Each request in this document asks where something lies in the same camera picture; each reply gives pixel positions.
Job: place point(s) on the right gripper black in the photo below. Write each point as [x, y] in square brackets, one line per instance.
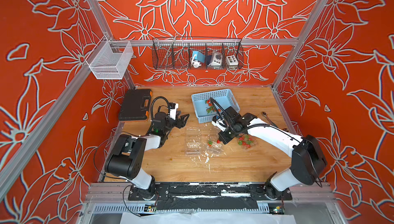
[224, 140]

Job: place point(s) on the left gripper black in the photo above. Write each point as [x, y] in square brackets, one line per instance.
[181, 124]

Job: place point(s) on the clear clamshell container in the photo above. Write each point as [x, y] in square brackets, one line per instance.
[193, 142]
[214, 150]
[241, 147]

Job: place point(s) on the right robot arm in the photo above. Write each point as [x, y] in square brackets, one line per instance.
[307, 158]

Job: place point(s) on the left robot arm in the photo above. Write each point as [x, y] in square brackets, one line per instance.
[126, 157]

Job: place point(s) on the pile of strawberries in basket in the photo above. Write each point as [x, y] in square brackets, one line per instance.
[210, 107]

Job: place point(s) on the blue perforated plastic basket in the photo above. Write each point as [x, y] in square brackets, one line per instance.
[222, 99]

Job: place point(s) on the black plastic tool case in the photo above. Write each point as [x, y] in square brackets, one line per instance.
[135, 105]

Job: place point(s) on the white button box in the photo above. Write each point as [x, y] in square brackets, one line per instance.
[232, 62]

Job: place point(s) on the blue white device in basket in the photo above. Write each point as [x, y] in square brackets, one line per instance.
[197, 59]

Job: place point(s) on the grey box with dials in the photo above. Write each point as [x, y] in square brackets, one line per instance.
[215, 60]

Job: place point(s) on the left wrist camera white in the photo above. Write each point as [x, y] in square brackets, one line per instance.
[174, 110]

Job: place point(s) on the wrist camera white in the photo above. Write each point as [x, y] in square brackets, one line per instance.
[218, 123]
[174, 110]

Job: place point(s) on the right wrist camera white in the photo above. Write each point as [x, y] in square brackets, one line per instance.
[218, 123]

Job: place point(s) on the orange handled pliers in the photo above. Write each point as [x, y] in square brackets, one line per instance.
[269, 120]

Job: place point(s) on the black wire wall basket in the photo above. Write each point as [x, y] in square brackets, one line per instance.
[174, 53]

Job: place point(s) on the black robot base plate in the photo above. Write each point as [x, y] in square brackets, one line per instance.
[199, 197]

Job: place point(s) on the clear acrylic wall box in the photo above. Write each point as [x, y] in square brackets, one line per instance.
[107, 63]

